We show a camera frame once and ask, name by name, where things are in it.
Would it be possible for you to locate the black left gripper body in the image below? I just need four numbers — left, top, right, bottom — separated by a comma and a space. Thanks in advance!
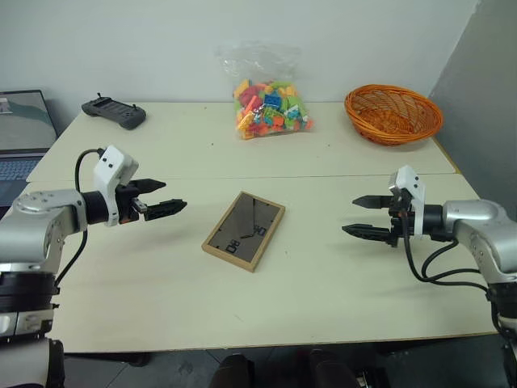
116, 182, 147, 225

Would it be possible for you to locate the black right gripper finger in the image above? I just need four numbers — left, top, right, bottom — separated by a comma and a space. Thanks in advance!
351, 195, 393, 210
341, 222, 393, 245

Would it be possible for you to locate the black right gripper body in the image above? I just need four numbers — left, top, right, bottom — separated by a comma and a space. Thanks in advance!
386, 189, 417, 247

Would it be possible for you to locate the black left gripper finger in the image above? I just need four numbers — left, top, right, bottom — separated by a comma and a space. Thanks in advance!
133, 178, 167, 194
143, 198, 188, 222

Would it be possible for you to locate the black handheld controller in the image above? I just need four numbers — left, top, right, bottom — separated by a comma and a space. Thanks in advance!
81, 93, 147, 132

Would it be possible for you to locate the orange wicker basket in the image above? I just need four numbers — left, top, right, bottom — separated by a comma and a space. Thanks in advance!
344, 83, 444, 146

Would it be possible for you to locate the grey laptop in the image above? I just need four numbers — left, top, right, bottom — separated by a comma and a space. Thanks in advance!
0, 89, 57, 208

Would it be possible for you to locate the clear bag of toy bricks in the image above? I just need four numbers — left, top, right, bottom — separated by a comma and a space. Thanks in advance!
214, 40, 316, 141

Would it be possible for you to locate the black table leg foot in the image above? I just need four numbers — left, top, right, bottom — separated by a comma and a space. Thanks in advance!
64, 352, 151, 368

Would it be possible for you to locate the dark rounded shape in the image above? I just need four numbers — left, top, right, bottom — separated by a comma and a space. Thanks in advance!
208, 352, 256, 388

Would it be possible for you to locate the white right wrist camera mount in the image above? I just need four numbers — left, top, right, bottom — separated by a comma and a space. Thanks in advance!
389, 165, 427, 237

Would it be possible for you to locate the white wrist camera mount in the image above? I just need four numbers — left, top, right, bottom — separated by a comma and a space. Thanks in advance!
92, 145, 140, 227
389, 165, 427, 237

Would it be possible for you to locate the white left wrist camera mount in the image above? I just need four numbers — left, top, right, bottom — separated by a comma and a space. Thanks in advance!
92, 145, 140, 227

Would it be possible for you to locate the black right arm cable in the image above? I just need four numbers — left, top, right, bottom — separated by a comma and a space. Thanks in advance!
397, 209, 490, 291

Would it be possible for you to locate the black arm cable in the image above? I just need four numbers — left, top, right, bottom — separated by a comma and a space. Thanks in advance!
53, 148, 107, 289
397, 209, 490, 291

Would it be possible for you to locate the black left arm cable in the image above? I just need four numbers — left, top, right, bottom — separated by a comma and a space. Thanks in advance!
53, 148, 107, 289

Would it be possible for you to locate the wooden picture frame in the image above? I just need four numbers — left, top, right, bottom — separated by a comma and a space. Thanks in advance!
201, 191, 287, 274

